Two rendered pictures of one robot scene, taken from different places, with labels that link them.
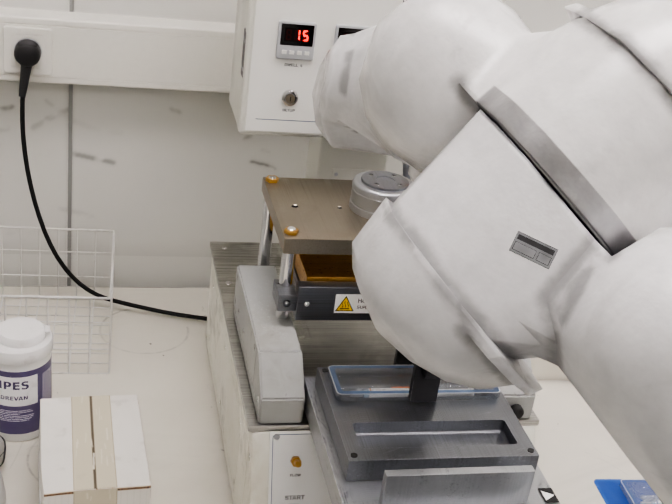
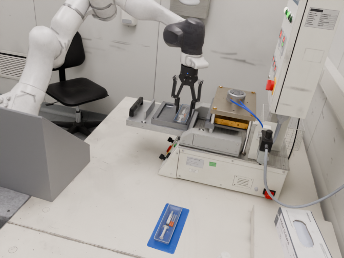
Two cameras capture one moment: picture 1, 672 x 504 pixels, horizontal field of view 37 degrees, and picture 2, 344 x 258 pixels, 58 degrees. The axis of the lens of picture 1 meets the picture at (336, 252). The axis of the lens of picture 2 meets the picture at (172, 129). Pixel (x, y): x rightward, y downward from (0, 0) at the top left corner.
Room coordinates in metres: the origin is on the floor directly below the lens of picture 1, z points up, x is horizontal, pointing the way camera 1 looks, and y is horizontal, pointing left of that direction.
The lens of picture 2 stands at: (1.45, -1.29, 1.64)
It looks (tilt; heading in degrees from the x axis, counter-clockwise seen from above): 29 degrees down; 115
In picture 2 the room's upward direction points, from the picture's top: 6 degrees clockwise
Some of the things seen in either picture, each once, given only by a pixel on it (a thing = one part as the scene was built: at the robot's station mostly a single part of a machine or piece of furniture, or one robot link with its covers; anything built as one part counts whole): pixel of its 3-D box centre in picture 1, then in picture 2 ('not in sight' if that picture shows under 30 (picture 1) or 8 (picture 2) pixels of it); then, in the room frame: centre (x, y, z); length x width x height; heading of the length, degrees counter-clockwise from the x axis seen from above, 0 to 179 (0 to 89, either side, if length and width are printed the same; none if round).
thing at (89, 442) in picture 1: (92, 469); not in sight; (0.97, 0.26, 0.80); 0.19 x 0.13 x 0.09; 15
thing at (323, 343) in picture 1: (355, 322); (234, 137); (1.18, -0.04, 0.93); 0.46 x 0.35 x 0.01; 15
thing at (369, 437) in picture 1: (421, 418); (174, 114); (0.90, -0.12, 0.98); 0.20 x 0.17 x 0.03; 105
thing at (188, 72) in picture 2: not in sight; (188, 74); (0.94, -0.10, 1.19); 0.08 x 0.08 x 0.09
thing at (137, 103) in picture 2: not in sight; (136, 106); (0.72, -0.16, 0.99); 0.15 x 0.02 x 0.04; 105
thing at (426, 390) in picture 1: (427, 372); (177, 105); (0.91, -0.11, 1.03); 0.03 x 0.01 x 0.07; 105
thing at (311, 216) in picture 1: (387, 217); (241, 108); (1.18, -0.06, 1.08); 0.31 x 0.24 x 0.13; 105
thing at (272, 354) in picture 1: (266, 338); (217, 113); (1.05, 0.07, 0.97); 0.25 x 0.05 x 0.07; 15
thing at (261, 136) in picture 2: not in sight; (262, 144); (1.33, -0.23, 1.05); 0.15 x 0.05 x 0.15; 105
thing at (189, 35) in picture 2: not in sight; (184, 33); (0.89, -0.10, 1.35); 0.18 x 0.10 x 0.13; 172
